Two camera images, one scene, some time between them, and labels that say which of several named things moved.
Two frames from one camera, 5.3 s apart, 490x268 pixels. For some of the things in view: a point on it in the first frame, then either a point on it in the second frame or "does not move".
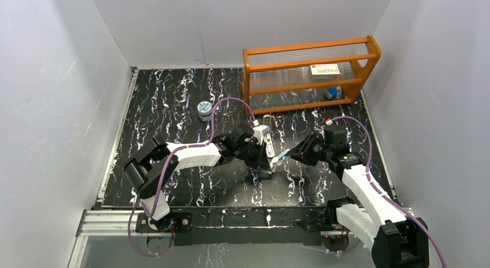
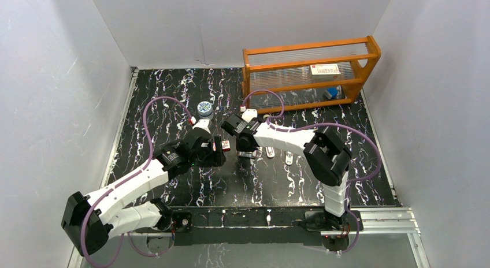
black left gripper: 259,157 → 217,151
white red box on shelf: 325,72 does not move
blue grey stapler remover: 330,92 does not move
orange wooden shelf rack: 305,75 does not move
